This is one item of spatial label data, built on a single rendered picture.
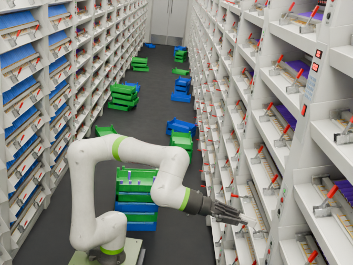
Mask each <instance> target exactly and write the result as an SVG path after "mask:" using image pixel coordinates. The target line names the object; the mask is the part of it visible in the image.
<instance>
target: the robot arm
mask: <svg viewBox="0 0 353 265"><path fill-rule="evenodd" d="M67 158H68V164H69V170H70V178H71V193H72V214H71V227H70V236H69V240H70V244H71V245H72V247H73V248H74V250H76V251H83V252H86V254H88V255H89V261H94V260H97V261H98V262H99V263H100V264H101V265H121V264H122V263H123V262H124V261H125V259H126V253H125V251H124V246H125V243H126V232H127V217H126V215H125V214H123V213H122V212H119V211H109V212H106V213H104V214H103V215H101V216H99V217H97V218H96V217H95V205H94V174H95V165H96V164H97V163H98V162H100V161H105V160H116V161H122V162H124V163H132V164H141V165H147V166H151V167H155V168H158V169H159V171H158V174H157V176H156V178H155V181H154V183H153V185H152V187H151V191H150V195H151V198H152V200H153V202H154V203H155V204H156V205H158V206H160V207H167V208H173V209H176V210H179V211H183V212H185V213H186V215H187V216H188V215H189V214H190V215H194V216H195V215H196V214H198V215H201V216H204V217H206V216H207V215H210V216H212V217H215V218H216V222H222V223H227V224H230V225H235V226H238V224H239V223H240V224H243V225H246V226H249V227H252V228H255V226H256V224H257V221H256V218H253V217H250V216H247V215H244V214H241V213H240V212H241V211H240V210H239V211H238V210H237V209H236V208H233V207H231V206H229V205H227V204H224V203H222V202H220V201H219V200H217V199H215V201H214V202H213V201H212V199H211V198H209V197H206V196H203V194H202V193H201V192H199V190H198V191H196V190H193V189H190V188H187V187H184V186H183V185H182V181H183V178H184V175H185V173H186V170H187V168H188V166H189V163H190V158H189V155H188V153H187V152H186V150H184V149H183V148H181V147H176V146H175V147H172V146H159V145H154V144H149V143H146V142H143V141H140V140H137V139H135V138H133V137H127V136H123V135H118V134H108V135H105V136H101V137H97V138H90V139H80V140H76V141H74V142H73V143H71V144H70V146H69V147H68V150H67Z"/></svg>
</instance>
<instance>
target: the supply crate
mask: <svg viewBox="0 0 353 265"><path fill-rule="evenodd" d="M128 171H129V170H120V167H117V175H116V191H127V192H150V191H151V187H152V184H153V176H157V174H158V171H159V169H156V170H155V171H131V176H130V180H131V181H132V182H131V185H129V180H128ZM120 180H123V184H120ZM138 180H140V181H141V182H140V185H138Z"/></svg>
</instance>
